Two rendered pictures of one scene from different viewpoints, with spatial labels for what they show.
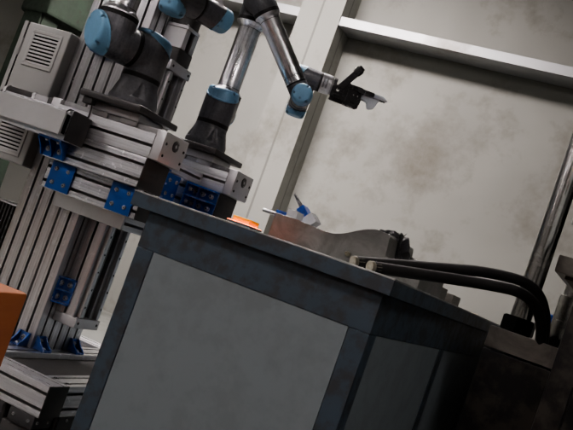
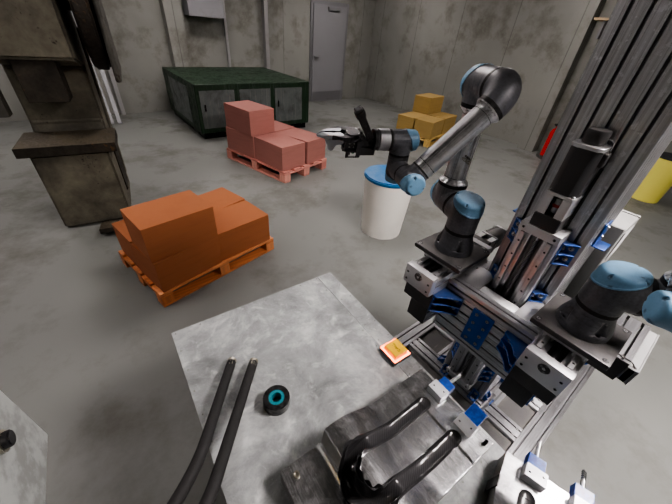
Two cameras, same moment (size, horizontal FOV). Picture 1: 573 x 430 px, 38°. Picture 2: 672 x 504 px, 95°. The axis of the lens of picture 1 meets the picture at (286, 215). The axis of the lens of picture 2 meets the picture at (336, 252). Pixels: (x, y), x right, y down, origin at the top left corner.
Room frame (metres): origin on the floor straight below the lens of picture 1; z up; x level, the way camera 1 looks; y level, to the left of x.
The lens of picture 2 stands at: (2.58, -0.63, 1.75)
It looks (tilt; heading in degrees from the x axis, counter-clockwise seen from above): 36 degrees down; 116
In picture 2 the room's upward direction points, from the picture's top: 5 degrees clockwise
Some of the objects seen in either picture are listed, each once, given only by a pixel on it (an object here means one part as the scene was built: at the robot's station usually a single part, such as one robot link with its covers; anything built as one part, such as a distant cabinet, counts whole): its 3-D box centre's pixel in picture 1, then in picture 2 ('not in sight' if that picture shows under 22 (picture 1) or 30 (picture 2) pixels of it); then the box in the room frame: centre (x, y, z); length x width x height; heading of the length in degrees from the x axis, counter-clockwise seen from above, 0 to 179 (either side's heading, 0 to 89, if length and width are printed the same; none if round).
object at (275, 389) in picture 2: not in sight; (276, 400); (2.24, -0.26, 0.82); 0.08 x 0.08 x 0.04
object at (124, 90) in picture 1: (136, 91); (456, 237); (2.53, 0.55, 1.09); 0.15 x 0.15 x 0.10
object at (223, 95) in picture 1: (219, 105); (616, 287); (3.00, 0.36, 1.20); 0.13 x 0.12 x 0.14; 3
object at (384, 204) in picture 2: not in sight; (385, 203); (1.71, 2.15, 0.31); 0.51 x 0.51 x 0.63
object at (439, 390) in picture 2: (280, 215); (446, 385); (2.68, 0.02, 0.89); 0.13 x 0.05 x 0.05; 64
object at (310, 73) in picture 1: (307, 78); not in sight; (3.13, 0.10, 1.43); 0.11 x 0.08 x 0.09; 93
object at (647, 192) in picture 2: not in sight; (657, 178); (4.65, 5.37, 0.32); 0.42 x 0.40 x 0.64; 157
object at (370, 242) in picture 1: (359, 250); (390, 457); (2.60, -0.25, 0.87); 0.50 x 0.26 x 0.14; 64
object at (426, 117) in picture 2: not in sight; (427, 118); (1.05, 6.04, 0.37); 1.28 x 0.97 x 0.74; 68
